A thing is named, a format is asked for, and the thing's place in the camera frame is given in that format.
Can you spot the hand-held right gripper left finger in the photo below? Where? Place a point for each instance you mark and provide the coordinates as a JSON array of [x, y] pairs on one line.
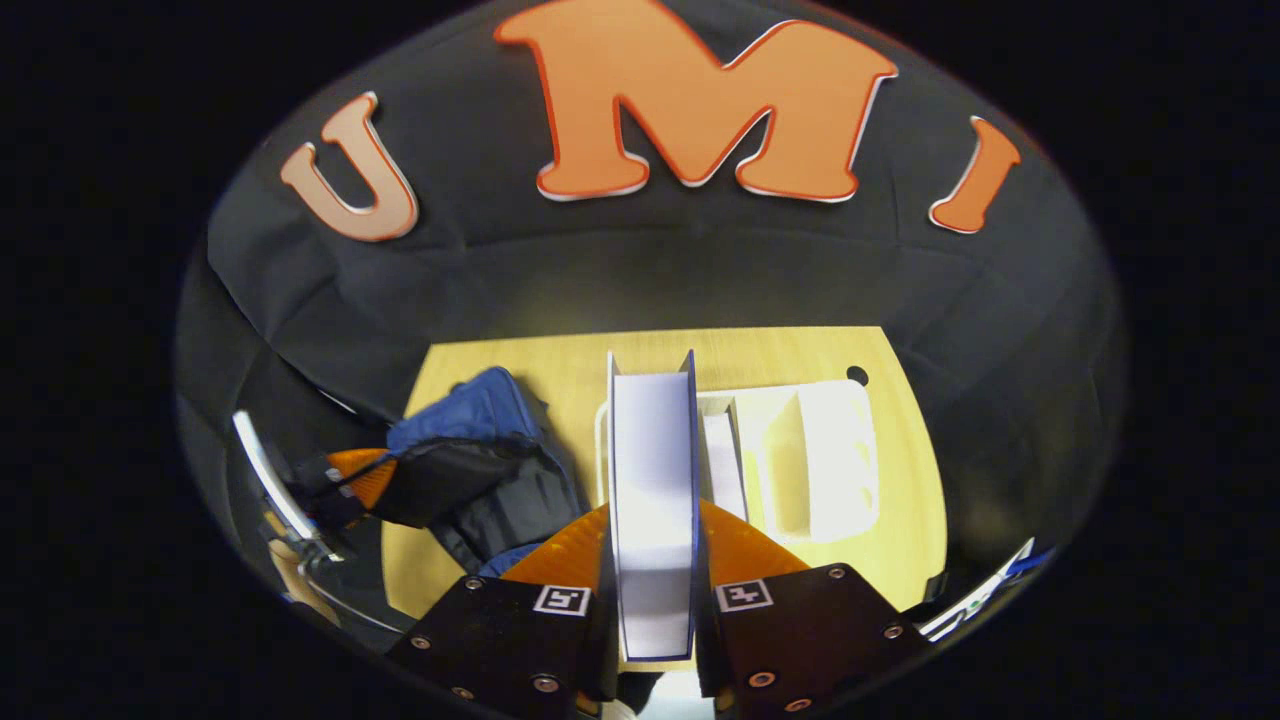
[[510, 640]]

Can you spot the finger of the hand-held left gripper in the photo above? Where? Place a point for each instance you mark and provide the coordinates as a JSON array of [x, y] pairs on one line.
[[365, 475]]

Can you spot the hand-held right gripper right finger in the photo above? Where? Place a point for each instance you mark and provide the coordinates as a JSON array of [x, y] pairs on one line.
[[800, 640]]

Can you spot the blue schoolbag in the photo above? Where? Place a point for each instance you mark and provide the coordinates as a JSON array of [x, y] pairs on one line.
[[470, 410]]

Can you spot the white bookshelf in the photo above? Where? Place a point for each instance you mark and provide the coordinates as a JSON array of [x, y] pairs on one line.
[[830, 460]]

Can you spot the navy blue book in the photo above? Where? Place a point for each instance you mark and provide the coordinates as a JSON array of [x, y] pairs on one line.
[[655, 500]]

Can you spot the silver curved bar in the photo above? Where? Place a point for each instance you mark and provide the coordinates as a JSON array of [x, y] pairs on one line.
[[270, 480]]

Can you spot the white and blue strip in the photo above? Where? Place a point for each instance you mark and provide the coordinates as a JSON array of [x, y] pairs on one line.
[[985, 590]]

